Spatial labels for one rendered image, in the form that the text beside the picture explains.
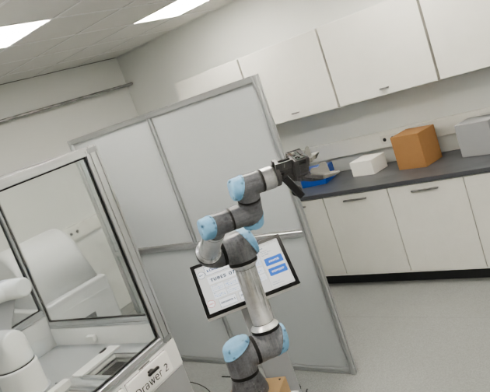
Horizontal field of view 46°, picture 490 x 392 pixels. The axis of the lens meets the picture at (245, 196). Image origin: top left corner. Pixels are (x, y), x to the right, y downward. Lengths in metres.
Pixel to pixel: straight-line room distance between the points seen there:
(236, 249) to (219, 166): 1.70
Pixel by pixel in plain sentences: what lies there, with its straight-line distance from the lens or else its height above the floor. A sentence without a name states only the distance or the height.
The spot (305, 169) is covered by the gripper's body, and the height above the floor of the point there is 1.71.
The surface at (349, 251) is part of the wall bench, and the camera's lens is 5.15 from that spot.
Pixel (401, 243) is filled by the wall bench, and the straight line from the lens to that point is 4.90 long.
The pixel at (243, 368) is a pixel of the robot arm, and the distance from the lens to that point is 2.32.
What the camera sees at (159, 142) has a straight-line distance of 4.15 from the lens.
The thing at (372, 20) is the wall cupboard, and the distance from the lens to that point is 4.86.
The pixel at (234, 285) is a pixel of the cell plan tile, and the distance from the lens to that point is 3.05.
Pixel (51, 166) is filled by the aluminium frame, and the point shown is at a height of 1.97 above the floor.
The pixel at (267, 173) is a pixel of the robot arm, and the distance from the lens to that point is 1.82.
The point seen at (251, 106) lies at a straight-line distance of 3.55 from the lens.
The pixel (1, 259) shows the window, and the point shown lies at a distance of 2.45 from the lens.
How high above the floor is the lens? 2.04
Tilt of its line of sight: 11 degrees down
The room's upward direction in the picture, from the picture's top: 19 degrees counter-clockwise
